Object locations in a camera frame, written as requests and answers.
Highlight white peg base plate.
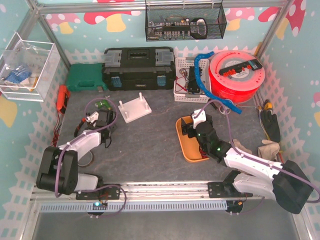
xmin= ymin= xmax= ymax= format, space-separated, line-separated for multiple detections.
xmin=118 ymin=92 xmax=152 ymax=124

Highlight blue corrugated hose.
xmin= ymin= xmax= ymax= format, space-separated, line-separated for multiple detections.
xmin=194 ymin=51 xmax=243 ymax=115

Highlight orange multimeter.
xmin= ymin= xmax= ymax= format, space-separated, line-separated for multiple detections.
xmin=56 ymin=84 xmax=71 ymax=115

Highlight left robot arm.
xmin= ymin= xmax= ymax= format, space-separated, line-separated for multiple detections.
xmin=36 ymin=110 xmax=117 ymax=198

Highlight orange handled pliers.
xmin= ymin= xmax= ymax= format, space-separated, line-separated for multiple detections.
xmin=73 ymin=118 xmax=87 ymax=138

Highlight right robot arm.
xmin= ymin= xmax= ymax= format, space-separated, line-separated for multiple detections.
xmin=175 ymin=109 xmax=315 ymax=214

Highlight blue white glove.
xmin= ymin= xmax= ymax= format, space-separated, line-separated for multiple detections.
xmin=4 ymin=66 xmax=32 ymax=85

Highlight green hose nozzle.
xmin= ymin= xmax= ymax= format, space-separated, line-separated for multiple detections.
xmin=94 ymin=99 xmax=112 ymax=110

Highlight black mesh wire basket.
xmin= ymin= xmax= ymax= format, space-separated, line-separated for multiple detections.
xmin=145 ymin=1 xmax=227 ymax=42

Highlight clear acrylic box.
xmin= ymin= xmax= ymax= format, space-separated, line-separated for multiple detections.
xmin=0 ymin=32 xmax=61 ymax=102

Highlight black work glove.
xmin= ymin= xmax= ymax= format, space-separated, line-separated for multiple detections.
xmin=260 ymin=110 xmax=281 ymax=143

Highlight orange plastic tray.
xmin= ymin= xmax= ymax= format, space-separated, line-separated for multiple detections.
xmin=175 ymin=118 xmax=209 ymax=163

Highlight yellow black screwdriver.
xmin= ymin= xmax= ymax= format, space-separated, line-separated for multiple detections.
xmin=258 ymin=99 xmax=273 ymax=111

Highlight grey slotted cable duct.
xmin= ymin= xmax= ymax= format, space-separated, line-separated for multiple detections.
xmin=40 ymin=200 xmax=228 ymax=213

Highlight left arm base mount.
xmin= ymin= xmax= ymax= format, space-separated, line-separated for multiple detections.
xmin=75 ymin=184 xmax=121 ymax=202

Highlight black toolbox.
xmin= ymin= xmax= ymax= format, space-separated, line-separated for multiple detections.
xmin=101 ymin=46 xmax=176 ymax=91

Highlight brown tape roll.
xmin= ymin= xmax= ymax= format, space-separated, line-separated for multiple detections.
xmin=77 ymin=151 xmax=95 ymax=168

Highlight red filament spool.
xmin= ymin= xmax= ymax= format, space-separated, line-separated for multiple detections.
xmin=208 ymin=50 xmax=266 ymax=104

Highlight beige work glove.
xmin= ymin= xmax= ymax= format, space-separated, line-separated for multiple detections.
xmin=232 ymin=139 xmax=280 ymax=161

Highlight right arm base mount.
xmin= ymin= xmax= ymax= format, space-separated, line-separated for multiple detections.
xmin=207 ymin=181 xmax=253 ymax=199

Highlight black terminal strip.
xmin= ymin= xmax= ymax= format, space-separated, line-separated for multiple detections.
xmin=218 ymin=59 xmax=263 ymax=77

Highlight green tool case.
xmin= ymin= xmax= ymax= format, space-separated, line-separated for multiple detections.
xmin=65 ymin=63 xmax=108 ymax=92

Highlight white plastic basket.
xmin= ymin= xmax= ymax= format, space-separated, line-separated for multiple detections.
xmin=173 ymin=57 xmax=211 ymax=103

